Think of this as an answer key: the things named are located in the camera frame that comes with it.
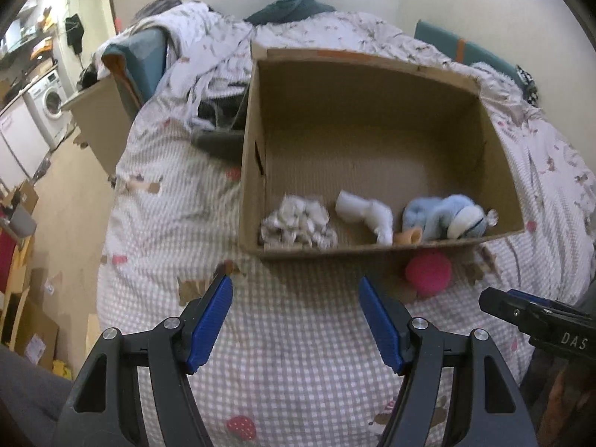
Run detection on pink round soft toy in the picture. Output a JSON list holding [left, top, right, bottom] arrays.
[[405, 250, 453, 297]]

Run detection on dark teal pillow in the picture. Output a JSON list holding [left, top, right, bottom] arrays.
[[245, 0, 335, 25]]

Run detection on checkered dog print duvet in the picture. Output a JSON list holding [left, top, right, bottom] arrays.
[[97, 2, 595, 446]]

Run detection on teal sofa cushion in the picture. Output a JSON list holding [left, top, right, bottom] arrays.
[[101, 27, 168, 120]]

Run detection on peach soft tube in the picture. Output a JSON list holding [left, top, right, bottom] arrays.
[[393, 227, 423, 246]]

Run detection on dark grey folded clothes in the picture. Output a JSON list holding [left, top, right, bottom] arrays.
[[191, 84, 250, 165]]

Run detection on white kitchen cabinet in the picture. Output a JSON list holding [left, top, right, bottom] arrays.
[[1, 98, 50, 190]]

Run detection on white sock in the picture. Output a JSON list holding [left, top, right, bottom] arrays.
[[335, 191, 394, 246]]

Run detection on white washing machine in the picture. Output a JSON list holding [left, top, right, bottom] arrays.
[[24, 69, 72, 151]]

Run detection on brown cardboard box on floor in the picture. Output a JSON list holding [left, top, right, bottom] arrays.
[[1, 289, 58, 371]]

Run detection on grey trouser leg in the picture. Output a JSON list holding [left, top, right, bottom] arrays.
[[1, 345, 73, 446]]

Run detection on beige wooden side cabinet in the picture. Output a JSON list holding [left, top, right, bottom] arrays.
[[61, 76, 140, 177]]

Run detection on teal headboard cushion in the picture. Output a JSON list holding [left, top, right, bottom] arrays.
[[414, 20, 523, 88]]

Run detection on black white checkered cloth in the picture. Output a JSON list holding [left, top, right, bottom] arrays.
[[516, 65, 539, 107]]

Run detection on light blue fluffy sock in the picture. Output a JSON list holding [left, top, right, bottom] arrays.
[[402, 195, 499, 241]]

